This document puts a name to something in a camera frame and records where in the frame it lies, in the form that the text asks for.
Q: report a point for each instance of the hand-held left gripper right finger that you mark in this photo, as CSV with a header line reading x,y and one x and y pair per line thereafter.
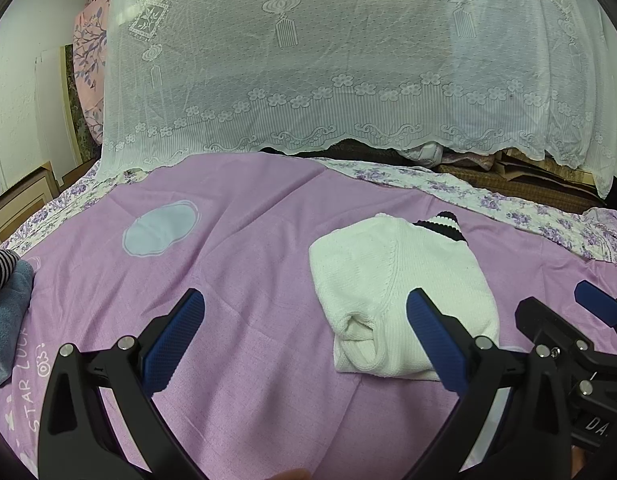
x,y
438,340

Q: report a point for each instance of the pink floral pillow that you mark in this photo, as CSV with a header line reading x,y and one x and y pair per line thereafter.
x,y
91,60

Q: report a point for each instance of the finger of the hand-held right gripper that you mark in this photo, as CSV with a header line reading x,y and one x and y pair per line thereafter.
x,y
603,305
540,317

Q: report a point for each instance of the wooden frame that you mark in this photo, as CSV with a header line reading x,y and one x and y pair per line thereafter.
x,y
23,205

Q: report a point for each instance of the purple floral bed sheet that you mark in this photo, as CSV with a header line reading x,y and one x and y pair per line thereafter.
x,y
538,220

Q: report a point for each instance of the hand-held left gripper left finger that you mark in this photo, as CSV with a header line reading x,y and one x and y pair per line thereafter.
x,y
176,340

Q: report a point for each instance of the white lace cover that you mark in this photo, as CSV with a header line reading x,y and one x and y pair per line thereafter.
x,y
338,50

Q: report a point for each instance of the blue-grey towel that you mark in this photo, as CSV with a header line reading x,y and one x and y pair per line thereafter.
x,y
8,320

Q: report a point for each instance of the brown woven mats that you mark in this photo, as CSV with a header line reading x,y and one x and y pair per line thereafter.
x,y
538,180

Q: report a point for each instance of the purple printed bed sheet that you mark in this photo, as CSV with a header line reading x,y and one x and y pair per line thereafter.
x,y
248,240

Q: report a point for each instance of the black white striped cloth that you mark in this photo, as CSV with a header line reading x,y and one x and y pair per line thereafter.
x,y
1,272

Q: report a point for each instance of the white knit sweater black stripes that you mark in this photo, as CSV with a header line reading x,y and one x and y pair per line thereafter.
x,y
368,270

